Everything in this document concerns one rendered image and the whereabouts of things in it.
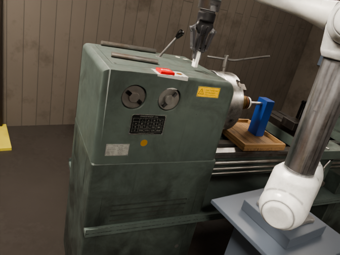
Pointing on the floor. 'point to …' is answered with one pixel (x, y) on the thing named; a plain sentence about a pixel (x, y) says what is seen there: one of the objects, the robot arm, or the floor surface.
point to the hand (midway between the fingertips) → (196, 59)
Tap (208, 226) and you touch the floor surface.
